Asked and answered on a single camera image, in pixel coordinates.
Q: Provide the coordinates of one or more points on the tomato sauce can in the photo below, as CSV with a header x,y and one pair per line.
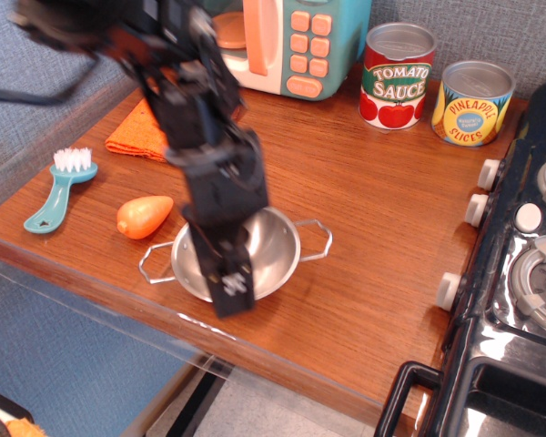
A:
x,y
396,72

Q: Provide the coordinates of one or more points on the steel colander with handles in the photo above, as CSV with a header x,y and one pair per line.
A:
x,y
274,247

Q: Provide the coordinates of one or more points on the white stove knob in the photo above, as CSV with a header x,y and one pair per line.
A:
x,y
488,174
475,209
447,290

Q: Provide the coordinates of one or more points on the pineapple slices can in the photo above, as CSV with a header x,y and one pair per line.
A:
x,y
472,102

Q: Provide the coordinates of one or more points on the orange woven cloth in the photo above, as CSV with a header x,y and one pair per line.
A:
x,y
139,135

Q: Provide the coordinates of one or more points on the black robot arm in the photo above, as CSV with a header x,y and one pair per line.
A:
x,y
170,49

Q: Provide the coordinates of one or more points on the toy microwave oven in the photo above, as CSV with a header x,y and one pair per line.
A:
x,y
293,48

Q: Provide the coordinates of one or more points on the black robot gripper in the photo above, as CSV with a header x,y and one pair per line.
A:
x,y
224,172

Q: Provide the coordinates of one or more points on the white stove knob rear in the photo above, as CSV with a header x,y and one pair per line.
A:
x,y
488,174

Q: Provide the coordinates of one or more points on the white stove knob middle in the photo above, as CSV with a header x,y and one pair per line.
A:
x,y
475,209

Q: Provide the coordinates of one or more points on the orange plastic carrot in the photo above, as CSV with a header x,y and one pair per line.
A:
x,y
140,217

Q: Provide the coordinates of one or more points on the white stove knob front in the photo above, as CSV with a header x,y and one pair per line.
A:
x,y
447,290

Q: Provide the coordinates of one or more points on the orange fuzzy object corner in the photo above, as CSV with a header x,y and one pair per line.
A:
x,y
24,428

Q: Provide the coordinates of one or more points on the teal dish brush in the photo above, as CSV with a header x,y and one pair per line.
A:
x,y
70,166

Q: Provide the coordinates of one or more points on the black toy stove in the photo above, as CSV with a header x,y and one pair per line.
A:
x,y
492,381

